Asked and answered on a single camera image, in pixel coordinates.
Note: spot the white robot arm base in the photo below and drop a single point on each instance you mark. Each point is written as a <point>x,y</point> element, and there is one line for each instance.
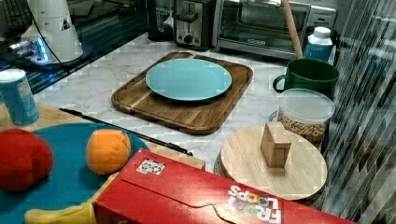
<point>52,32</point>

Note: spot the teal plate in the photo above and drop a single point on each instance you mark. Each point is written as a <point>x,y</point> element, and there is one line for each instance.
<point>188,79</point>

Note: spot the round wooden board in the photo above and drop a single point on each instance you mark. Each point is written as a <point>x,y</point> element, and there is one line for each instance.
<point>242,160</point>

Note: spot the small wooden block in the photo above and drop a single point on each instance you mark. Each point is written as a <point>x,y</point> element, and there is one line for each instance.
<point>275,144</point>

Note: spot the red Froot Loops box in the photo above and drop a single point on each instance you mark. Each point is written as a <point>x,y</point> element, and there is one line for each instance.
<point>152,189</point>

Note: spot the black silver toaster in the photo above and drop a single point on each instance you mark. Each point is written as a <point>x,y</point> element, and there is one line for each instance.
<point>193,23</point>

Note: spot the orange plush ball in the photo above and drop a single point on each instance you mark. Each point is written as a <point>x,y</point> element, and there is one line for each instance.
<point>107,151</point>

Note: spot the silver toaster oven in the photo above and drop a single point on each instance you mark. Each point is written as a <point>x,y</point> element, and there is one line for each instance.
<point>260,26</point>

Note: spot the clear cereal container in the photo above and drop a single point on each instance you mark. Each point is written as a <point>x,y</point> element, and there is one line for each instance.
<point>305,113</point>

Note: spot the green mug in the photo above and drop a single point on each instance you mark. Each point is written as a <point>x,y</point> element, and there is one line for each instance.
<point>309,74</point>

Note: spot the white blue bottle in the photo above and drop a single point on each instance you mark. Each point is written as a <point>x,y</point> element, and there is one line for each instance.
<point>319,45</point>

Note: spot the blue round plate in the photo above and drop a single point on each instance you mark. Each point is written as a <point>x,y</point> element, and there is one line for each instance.
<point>70,182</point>

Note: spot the yellow plush banana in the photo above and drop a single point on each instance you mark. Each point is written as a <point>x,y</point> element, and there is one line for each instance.
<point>76,214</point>

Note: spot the red plush ball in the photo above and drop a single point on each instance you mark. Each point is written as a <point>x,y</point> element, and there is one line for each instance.
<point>25,159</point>

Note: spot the blue white can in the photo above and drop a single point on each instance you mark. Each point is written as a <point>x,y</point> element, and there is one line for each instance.
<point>18,97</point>

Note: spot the wooden rolling pin handle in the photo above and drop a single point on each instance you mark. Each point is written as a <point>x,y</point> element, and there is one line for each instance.
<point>292,29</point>

